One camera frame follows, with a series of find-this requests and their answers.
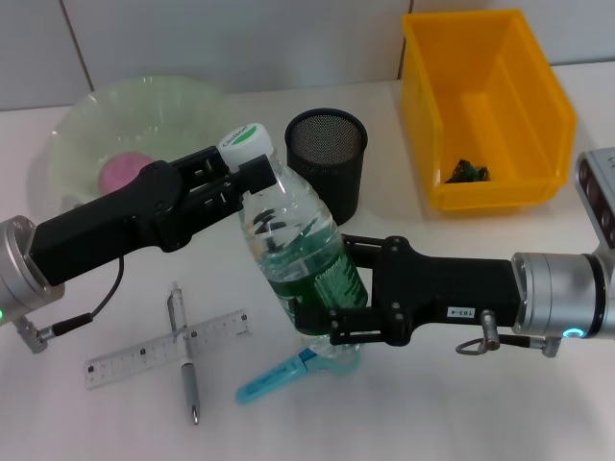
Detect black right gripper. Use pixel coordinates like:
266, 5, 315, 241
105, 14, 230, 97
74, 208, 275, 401
293, 233, 524, 348

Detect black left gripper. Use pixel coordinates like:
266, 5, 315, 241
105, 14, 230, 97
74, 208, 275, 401
28, 145, 228, 289

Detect clear water bottle green label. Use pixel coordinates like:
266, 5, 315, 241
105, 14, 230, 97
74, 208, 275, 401
217, 122, 372, 359

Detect pink peach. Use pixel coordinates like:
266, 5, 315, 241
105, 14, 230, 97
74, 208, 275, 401
98, 151, 156, 196

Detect green plastic wrapper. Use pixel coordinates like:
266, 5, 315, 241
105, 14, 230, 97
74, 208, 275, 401
442, 158, 493, 185

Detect black mesh pen holder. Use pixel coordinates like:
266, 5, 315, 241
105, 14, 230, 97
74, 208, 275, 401
283, 108, 369, 228

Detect pale green glass fruit bowl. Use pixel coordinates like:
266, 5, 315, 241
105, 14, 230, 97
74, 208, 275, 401
47, 75, 251, 213

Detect blue capped scissors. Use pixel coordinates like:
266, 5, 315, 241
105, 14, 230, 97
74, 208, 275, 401
234, 344, 361, 405

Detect transparent plastic ruler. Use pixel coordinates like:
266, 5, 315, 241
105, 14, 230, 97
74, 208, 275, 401
85, 308, 255, 391

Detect silver ballpoint pen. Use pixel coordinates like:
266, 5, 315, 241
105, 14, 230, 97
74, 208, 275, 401
166, 282, 202, 426

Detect yellow plastic bin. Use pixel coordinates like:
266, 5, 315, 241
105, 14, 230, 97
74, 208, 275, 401
401, 8, 578, 213

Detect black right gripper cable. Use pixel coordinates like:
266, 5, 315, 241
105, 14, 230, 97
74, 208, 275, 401
455, 309, 564, 359

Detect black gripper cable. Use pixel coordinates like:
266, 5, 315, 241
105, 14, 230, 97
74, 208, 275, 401
455, 309, 564, 359
16, 256, 127, 355

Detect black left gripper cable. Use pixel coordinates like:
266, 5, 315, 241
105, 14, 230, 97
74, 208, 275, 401
16, 256, 127, 355

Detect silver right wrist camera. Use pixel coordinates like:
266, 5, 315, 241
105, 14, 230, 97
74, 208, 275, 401
575, 148, 615, 252

